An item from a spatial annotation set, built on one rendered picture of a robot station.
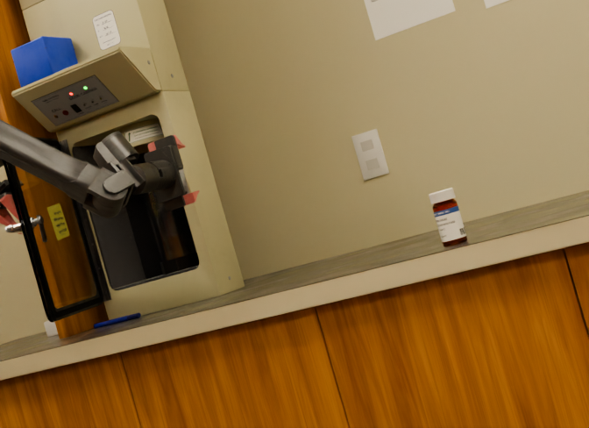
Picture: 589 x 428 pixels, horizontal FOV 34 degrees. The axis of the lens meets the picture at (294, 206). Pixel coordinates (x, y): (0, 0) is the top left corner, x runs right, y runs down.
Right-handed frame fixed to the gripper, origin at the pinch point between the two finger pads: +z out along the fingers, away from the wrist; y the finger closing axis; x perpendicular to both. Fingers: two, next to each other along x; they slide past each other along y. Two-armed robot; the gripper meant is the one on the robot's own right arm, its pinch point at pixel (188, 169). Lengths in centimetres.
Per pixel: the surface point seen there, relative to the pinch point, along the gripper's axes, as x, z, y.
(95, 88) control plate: 19.6, 5.2, 24.1
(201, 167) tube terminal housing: 7.7, 18.3, 1.1
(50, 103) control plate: 32.5, 4.7, 24.9
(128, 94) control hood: 14.1, 8.3, 20.8
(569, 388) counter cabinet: -67, -18, -54
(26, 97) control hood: 36.6, 2.4, 27.6
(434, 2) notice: -45, 54, 23
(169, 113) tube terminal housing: 7.7, 12.1, 14.1
